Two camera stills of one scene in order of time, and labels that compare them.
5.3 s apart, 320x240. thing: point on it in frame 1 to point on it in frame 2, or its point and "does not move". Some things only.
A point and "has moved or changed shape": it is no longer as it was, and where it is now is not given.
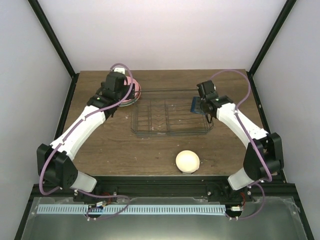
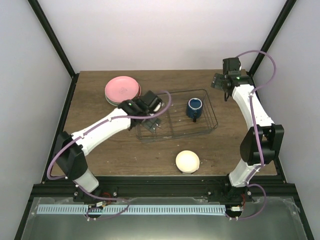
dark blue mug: [196, 106] has moved or changed shape
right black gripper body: [203, 103] to [217, 80]
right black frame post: [285, 10] does not move
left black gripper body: [131, 95] to [151, 124]
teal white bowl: [187, 162] does not move
